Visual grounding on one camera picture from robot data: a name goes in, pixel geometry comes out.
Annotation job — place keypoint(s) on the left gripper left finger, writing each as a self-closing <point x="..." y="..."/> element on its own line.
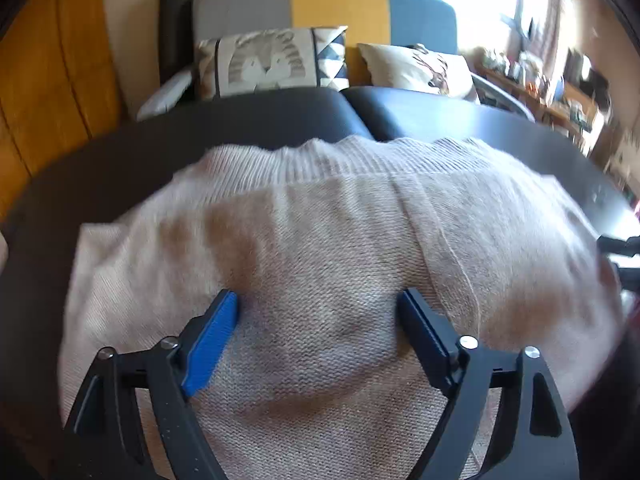
<point x="125" y="395"/>

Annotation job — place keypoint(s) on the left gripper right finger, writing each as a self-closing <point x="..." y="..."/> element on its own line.
<point x="509" y="397"/>

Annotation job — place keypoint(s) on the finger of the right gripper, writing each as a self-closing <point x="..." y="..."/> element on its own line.
<point x="614" y="246"/>

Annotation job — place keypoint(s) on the beige knitted sweater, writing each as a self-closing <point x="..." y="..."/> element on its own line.
<point x="317" y="381"/>

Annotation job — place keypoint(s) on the cluttered wooden desk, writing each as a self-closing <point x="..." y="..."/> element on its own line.
<point x="558" y="104"/>

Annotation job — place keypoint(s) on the black monitor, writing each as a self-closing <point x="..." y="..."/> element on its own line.
<point x="580" y="73"/>

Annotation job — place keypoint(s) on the deer print cushion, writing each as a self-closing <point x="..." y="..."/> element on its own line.
<point x="419" y="69"/>

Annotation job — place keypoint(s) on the patterned beige curtain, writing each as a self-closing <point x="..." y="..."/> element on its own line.
<point x="552" y="36"/>

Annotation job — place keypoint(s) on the grey yellow blue sofa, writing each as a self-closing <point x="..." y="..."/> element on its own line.
<point x="400" y="23"/>

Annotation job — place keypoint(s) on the tiger print cushion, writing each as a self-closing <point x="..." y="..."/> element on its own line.
<point x="273" y="59"/>

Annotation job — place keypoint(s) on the black rolled mat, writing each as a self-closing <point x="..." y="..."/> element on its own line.
<point x="174" y="37"/>

